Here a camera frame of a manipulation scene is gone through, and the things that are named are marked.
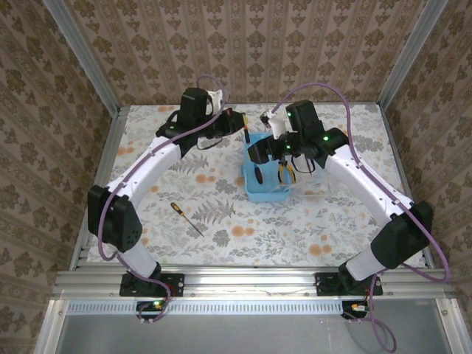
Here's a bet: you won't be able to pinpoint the yellow handled pliers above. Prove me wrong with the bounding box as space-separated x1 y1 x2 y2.
277 161 296 186

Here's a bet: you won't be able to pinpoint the blue toolbox with clear lid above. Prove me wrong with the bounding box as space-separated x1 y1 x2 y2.
241 131 333 203

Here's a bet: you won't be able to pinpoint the yellow black screwdriver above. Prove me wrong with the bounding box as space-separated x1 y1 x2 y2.
170 202 205 237

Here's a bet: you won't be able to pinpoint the floral patterned table cover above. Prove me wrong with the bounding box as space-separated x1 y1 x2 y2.
88 104 428 267

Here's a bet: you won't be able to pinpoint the aluminium front beam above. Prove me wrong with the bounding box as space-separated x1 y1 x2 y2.
51 268 457 300

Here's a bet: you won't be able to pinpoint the right controller board orange plug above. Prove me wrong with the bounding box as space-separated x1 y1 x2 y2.
341 300 371 320

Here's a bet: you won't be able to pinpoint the left controller board green light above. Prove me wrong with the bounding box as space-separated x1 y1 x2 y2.
136 300 167 320

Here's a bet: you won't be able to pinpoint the grey metal bottom panel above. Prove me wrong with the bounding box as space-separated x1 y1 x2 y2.
35 297 472 354

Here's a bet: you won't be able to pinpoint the aluminium back table rail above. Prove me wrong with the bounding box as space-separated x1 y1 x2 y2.
119 102 383 108

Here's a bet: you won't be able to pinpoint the aluminium table rail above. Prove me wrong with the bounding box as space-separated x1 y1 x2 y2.
379 106 436 268
69 106 130 272
119 102 383 108

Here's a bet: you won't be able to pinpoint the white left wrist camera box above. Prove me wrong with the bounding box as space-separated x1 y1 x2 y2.
206 90 226 111

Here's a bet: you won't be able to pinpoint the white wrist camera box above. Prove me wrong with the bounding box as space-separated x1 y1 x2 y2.
206 90 226 111
260 112 287 139

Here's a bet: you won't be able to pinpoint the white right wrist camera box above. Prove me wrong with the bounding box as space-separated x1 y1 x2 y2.
260 112 287 139

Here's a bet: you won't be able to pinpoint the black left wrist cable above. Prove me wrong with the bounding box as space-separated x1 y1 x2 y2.
195 134 224 151

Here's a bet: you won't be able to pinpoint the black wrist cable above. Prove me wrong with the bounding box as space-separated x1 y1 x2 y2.
195 134 224 151
291 154 317 176

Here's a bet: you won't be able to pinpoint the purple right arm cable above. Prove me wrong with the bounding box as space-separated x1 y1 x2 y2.
272 83 453 351

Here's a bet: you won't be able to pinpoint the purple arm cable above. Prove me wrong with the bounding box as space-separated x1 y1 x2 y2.
272 83 453 351
98 74 226 325

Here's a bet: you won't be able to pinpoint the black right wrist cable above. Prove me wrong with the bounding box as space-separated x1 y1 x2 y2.
291 154 317 176

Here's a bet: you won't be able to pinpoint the aluminium left table rail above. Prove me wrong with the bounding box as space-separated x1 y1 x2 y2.
69 106 130 272

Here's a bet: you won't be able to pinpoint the aluminium right table rail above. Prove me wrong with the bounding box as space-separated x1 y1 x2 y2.
379 106 436 268

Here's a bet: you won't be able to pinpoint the aluminium left corner post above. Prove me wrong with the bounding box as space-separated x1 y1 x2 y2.
41 0 122 114

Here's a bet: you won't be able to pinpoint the aluminium corner post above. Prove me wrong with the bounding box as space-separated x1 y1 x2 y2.
376 0 453 110
41 0 122 114

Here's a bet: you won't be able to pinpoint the aluminium right corner post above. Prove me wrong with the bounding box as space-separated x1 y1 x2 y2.
376 0 453 110

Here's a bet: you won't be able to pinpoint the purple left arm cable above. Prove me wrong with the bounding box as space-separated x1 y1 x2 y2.
98 74 226 325

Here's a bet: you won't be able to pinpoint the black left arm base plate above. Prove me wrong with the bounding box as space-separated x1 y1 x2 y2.
119 272 185 298

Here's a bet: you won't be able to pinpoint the slotted grey cable duct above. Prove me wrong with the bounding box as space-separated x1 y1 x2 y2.
66 302 346 315

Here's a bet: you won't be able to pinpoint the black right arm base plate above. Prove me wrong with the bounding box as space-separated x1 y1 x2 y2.
315 271 384 296

